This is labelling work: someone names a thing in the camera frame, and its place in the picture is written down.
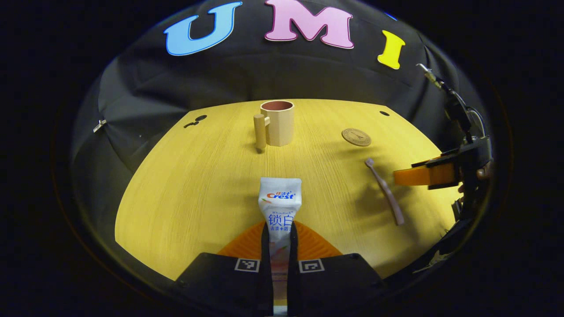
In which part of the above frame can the round cork coaster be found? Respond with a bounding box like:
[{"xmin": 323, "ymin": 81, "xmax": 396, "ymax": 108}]
[{"xmin": 341, "ymin": 128, "xmax": 371, "ymax": 147}]

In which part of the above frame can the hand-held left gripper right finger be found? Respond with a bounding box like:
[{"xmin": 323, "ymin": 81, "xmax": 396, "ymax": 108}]
[{"xmin": 286, "ymin": 220, "xmax": 388, "ymax": 317}]

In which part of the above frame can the white toothbrush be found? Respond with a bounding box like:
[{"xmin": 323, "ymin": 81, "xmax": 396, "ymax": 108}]
[{"xmin": 365, "ymin": 158, "xmax": 405, "ymax": 226}]

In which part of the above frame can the beige cup with handle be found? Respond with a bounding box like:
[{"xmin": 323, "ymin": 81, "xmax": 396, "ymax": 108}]
[{"xmin": 253, "ymin": 100, "xmax": 295, "ymax": 150}]

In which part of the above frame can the white toothpaste tube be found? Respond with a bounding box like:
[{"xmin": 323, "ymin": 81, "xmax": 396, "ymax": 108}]
[{"xmin": 258, "ymin": 177, "xmax": 303, "ymax": 315}]

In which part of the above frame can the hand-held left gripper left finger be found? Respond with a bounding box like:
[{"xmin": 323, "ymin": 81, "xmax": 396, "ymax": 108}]
[{"xmin": 172, "ymin": 220, "xmax": 274, "ymax": 317}]

